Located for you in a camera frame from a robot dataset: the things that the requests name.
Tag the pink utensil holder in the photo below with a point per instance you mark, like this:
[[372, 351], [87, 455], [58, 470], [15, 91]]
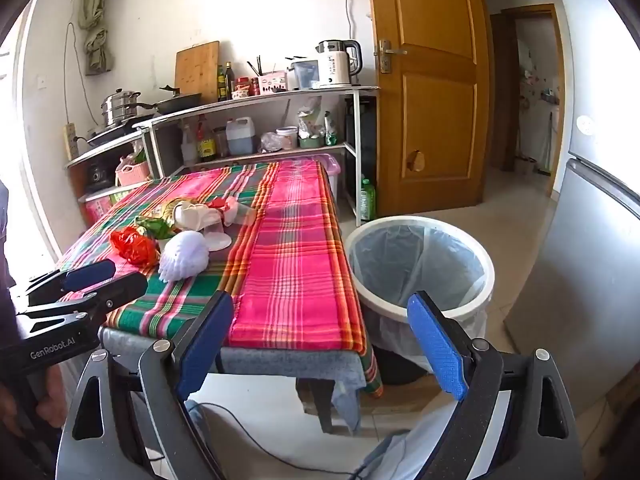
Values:
[[272, 84]]

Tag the clear plastic cup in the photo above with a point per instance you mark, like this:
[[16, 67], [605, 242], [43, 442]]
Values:
[[242, 216], [216, 237]]

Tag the pink plastic basket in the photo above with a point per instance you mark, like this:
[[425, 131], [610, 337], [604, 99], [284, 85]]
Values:
[[132, 172]]

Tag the green liquid bottle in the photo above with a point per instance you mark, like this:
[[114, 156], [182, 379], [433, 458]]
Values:
[[367, 200]]

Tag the red and white wrapper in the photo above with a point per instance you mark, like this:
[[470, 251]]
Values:
[[222, 204]]

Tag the dark chopsticks bundle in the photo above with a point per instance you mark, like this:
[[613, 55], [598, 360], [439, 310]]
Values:
[[259, 66]]

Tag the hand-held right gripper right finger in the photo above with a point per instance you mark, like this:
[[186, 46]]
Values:
[[440, 345]]

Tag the gold foil snack bag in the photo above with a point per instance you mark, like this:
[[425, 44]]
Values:
[[156, 227]]

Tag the dark oil bottle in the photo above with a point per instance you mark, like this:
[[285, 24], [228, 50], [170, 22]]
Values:
[[221, 85]]

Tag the white round trash bin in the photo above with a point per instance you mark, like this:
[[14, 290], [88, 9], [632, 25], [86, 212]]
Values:
[[382, 306]]

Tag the yellowed power strip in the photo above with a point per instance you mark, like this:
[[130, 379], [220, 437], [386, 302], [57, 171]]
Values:
[[70, 141]]

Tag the dark glass jar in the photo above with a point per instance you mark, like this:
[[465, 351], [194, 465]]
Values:
[[221, 142]]

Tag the pink carton box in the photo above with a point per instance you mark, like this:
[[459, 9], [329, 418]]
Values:
[[99, 207]]

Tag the wooden door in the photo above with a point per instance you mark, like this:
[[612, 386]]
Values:
[[430, 110]]

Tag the plastic jug dark liquid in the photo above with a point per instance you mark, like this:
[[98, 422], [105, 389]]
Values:
[[240, 137]]

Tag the crumpled clear plastic bag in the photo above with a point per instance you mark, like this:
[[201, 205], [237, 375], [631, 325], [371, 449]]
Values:
[[270, 142]]

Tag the bamboo cutting board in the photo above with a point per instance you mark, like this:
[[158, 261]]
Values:
[[196, 71]]

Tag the black frying pan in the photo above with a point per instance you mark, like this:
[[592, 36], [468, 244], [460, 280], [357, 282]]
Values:
[[175, 102]]

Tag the steel steamer pot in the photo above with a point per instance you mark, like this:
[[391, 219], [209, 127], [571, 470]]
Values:
[[120, 107]]

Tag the white lidded container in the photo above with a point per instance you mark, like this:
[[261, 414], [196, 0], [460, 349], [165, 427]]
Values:
[[287, 139]]

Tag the red sauce jar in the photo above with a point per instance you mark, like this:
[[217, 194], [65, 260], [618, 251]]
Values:
[[242, 89]]

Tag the plaid tablecloth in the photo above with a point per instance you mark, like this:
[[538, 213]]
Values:
[[290, 260]]

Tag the clear plastic bin liner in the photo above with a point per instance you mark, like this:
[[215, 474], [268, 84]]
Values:
[[415, 260]]

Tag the black induction cooker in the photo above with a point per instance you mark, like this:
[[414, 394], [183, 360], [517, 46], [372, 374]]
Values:
[[112, 134]]

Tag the green and white bottle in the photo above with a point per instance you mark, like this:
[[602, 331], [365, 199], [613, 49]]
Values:
[[331, 130]]

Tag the white crumpled paper cups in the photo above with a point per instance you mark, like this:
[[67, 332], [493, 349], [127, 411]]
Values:
[[197, 216]]

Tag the white electric kettle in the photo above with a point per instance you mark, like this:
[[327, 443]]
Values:
[[336, 66]]

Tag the white kitchen rack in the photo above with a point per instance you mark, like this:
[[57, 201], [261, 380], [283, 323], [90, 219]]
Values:
[[320, 91]]

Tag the yellow label sauce bottle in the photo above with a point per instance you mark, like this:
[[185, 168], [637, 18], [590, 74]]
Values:
[[206, 142]]

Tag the clear water pitcher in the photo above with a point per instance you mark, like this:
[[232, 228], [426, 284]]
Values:
[[305, 76]]

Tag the small black stove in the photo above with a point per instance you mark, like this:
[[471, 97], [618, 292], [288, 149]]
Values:
[[100, 177]]

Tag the green bowl with packets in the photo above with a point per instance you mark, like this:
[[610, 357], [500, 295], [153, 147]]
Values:
[[310, 135]]

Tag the red plastic bag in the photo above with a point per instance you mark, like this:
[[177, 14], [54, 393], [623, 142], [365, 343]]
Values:
[[132, 246]]

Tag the hanging green cloth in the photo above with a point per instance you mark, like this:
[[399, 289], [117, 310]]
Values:
[[95, 20]]

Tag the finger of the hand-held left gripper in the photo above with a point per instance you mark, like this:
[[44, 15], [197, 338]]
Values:
[[87, 274], [125, 290]]

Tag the person's left hand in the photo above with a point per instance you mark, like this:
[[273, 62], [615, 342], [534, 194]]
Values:
[[52, 397]]

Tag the silver fridge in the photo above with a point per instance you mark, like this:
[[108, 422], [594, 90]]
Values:
[[590, 260]]

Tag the clear glass bottle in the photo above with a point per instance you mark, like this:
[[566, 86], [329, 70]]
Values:
[[189, 147]]

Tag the round white fridge magnet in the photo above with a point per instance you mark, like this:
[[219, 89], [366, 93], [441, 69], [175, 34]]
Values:
[[584, 124]]

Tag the dark sauce bottle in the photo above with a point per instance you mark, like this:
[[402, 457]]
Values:
[[229, 82]]

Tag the pink lidded storage bin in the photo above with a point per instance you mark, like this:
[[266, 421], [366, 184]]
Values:
[[330, 170]]

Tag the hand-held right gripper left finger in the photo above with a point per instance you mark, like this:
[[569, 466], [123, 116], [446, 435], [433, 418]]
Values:
[[204, 342]]

